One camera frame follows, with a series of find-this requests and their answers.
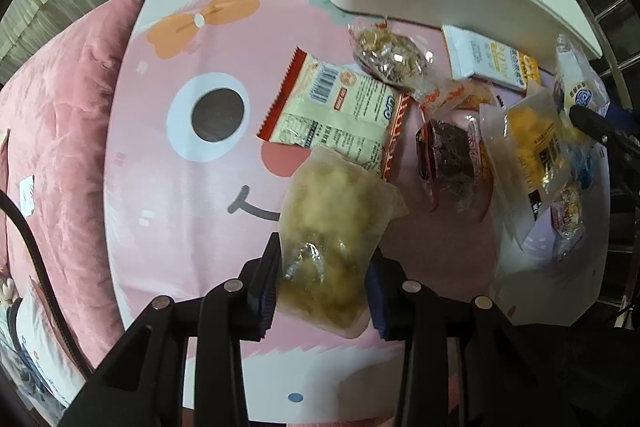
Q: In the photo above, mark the pink quilted blanket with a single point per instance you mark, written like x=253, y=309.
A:
x=55, y=112

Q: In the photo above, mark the cartoon printed table cover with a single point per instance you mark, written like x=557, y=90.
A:
x=192, y=192

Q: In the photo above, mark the brown date clear packet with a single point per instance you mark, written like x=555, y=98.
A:
x=444, y=95

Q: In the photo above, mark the granola cluster clear packet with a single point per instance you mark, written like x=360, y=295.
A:
x=389, y=56

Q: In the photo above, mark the metal window grille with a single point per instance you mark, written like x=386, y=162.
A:
x=616, y=24

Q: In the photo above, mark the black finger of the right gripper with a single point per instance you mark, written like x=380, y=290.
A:
x=604, y=132

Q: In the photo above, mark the barcode red-edged snack packet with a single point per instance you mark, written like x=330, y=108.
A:
x=322, y=104

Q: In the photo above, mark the white orange snack box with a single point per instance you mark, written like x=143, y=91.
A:
x=474, y=56

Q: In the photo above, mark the dark brown cake packet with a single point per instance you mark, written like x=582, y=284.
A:
x=454, y=166

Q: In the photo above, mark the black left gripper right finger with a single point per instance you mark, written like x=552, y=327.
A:
x=466, y=364

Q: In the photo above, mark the clear bag pale puffs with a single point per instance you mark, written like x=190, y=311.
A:
x=334, y=216

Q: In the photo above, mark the blue yellow snack packet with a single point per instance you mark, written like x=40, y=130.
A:
x=577, y=84

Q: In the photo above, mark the yellow puffs clear bag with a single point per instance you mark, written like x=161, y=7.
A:
x=534, y=153

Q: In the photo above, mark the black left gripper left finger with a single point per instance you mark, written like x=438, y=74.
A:
x=140, y=382

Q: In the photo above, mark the dark nut cluster packet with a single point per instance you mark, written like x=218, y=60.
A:
x=566, y=219

